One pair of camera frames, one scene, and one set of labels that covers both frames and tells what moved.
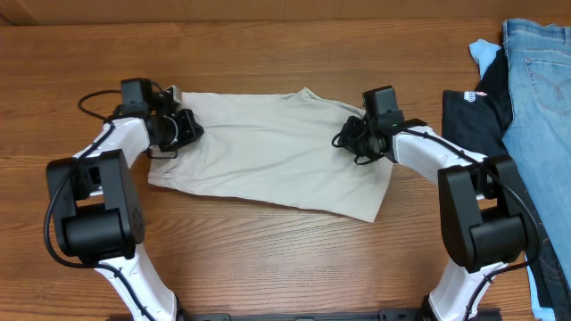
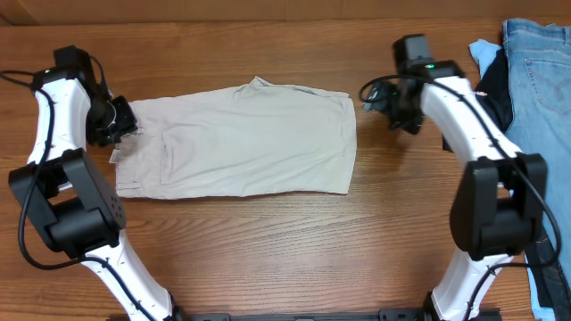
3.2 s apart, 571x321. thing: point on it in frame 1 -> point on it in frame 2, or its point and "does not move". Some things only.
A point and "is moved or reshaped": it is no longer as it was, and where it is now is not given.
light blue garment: [484, 52] does not move
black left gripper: [191, 131] -> [128, 125]
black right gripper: [354, 127] -> [378, 101]
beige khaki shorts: [277, 145] is moved or reshaped
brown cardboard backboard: [283, 12] does not move
